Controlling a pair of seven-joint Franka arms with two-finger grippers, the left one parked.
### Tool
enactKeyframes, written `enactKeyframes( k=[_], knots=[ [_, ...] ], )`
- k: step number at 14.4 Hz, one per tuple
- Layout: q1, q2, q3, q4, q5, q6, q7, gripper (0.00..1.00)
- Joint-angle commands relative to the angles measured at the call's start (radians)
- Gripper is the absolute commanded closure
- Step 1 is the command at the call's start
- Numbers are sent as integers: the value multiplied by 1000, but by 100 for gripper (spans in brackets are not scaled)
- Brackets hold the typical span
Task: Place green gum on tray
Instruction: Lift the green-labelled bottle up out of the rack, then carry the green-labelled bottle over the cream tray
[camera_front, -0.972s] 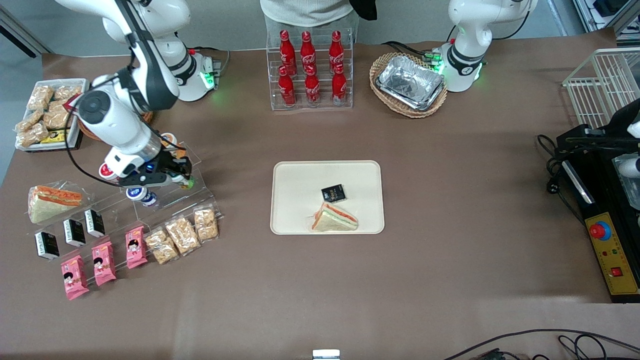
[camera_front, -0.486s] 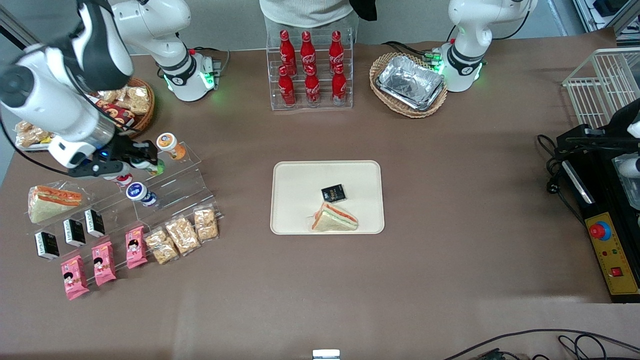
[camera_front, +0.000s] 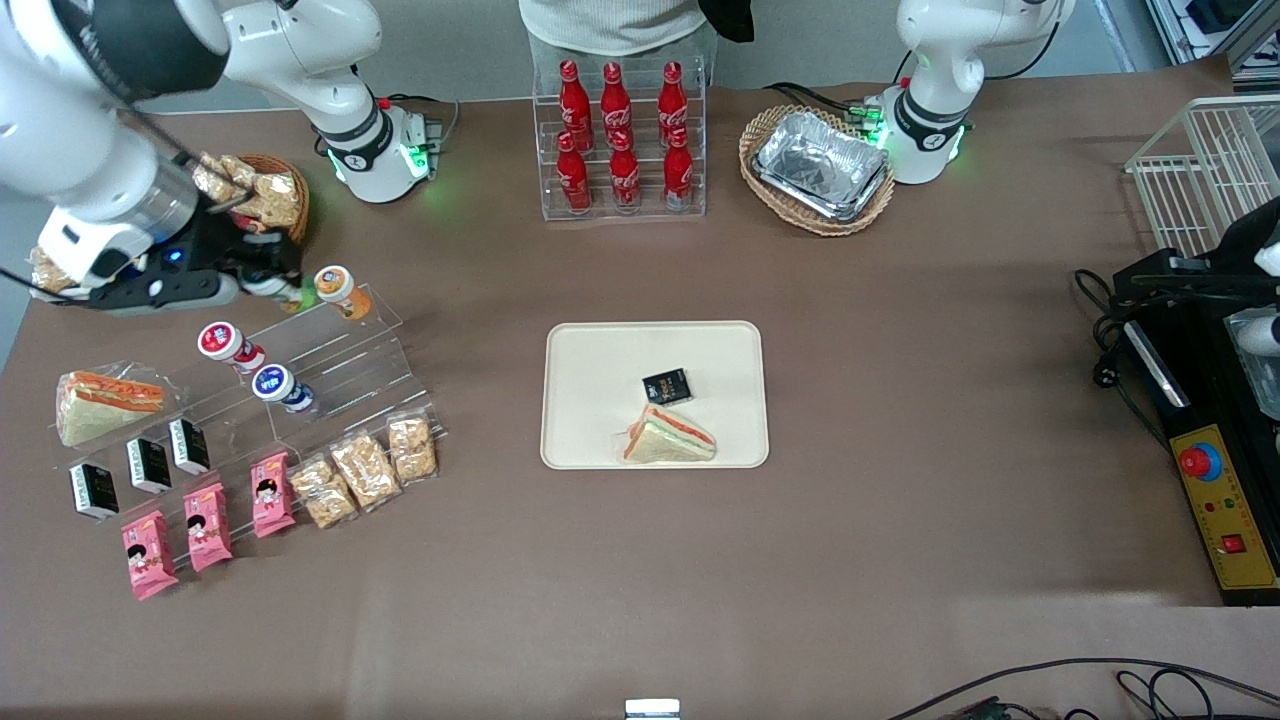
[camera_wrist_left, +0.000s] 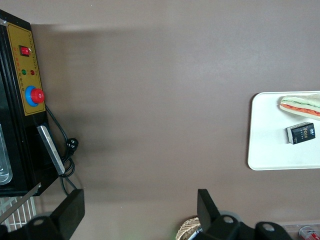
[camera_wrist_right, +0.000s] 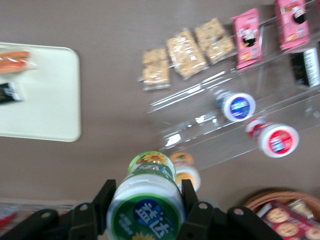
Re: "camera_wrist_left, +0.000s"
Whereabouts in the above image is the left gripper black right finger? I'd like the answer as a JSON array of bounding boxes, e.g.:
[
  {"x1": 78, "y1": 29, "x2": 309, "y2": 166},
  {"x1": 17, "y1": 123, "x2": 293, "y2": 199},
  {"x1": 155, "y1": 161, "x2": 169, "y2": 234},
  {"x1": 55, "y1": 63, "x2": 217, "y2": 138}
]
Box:
[{"x1": 197, "y1": 188, "x2": 253, "y2": 240}]

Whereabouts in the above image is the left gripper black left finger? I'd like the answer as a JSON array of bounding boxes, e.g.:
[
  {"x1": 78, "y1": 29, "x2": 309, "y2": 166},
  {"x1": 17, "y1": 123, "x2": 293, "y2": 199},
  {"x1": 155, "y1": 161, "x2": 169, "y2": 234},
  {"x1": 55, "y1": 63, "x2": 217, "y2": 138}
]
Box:
[{"x1": 24, "y1": 189, "x2": 86, "y2": 240}]

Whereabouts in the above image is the cream plastic serving tray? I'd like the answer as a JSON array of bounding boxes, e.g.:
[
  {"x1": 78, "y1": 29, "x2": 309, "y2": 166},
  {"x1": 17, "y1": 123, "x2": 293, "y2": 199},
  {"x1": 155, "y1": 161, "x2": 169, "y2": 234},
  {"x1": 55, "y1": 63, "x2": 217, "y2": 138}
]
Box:
[{"x1": 247, "y1": 91, "x2": 320, "y2": 172}]

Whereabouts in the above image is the round wicker basket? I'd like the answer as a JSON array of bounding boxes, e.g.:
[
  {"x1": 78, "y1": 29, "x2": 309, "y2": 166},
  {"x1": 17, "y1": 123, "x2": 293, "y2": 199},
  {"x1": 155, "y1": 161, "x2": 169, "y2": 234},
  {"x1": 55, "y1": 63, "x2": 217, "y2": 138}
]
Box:
[{"x1": 175, "y1": 216, "x2": 204, "y2": 240}]

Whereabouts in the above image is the black sealing machine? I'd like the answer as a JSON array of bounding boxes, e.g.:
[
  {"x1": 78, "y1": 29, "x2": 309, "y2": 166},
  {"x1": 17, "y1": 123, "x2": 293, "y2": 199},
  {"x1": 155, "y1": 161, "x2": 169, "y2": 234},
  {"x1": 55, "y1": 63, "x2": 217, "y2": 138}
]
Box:
[{"x1": 0, "y1": 9, "x2": 66, "y2": 198}]

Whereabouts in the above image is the clear plastic container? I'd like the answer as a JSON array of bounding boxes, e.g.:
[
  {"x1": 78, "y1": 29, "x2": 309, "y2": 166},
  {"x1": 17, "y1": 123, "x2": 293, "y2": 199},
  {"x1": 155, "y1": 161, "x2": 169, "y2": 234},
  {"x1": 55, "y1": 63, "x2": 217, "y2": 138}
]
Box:
[{"x1": 0, "y1": 122, "x2": 13, "y2": 186}]

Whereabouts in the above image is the red emergency stop button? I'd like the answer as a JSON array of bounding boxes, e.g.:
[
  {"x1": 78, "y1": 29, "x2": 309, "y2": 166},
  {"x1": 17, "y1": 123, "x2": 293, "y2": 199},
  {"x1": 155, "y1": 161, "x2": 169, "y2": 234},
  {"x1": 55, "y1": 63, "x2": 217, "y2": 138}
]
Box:
[{"x1": 24, "y1": 85, "x2": 46, "y2": 107}]

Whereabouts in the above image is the black tissue pack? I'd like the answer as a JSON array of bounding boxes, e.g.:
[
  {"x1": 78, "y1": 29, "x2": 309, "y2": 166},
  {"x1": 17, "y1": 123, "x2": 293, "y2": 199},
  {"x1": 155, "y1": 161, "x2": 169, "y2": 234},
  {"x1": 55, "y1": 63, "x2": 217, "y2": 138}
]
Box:
[{"x1": 285, "y1": 121, "x2": 317, "y2": 146}]

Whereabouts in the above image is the wrapped triangle sandwich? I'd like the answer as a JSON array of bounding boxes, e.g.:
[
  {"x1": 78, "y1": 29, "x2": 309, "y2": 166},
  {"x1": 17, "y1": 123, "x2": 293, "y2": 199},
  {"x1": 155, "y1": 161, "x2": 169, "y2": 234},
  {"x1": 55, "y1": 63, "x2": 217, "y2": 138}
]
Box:
[{"x1": 279, "y1": 92, "x2": 320, "y2": 122}]

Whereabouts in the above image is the white wire basket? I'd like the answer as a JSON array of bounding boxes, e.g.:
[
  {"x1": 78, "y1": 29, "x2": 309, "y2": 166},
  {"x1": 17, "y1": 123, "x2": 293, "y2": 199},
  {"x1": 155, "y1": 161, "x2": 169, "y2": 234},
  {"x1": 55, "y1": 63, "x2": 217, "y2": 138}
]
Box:
[{"x1": 0, "y1": 196, "x2": 38, "y2": 233}]

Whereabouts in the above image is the black power cable with plug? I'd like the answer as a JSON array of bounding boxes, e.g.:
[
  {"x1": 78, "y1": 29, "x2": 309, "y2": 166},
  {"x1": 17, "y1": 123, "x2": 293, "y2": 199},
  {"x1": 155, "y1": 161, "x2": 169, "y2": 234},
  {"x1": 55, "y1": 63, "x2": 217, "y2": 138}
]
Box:
[{"x1": 44, "y1": 104, "x2": 81, "y2": 197}]

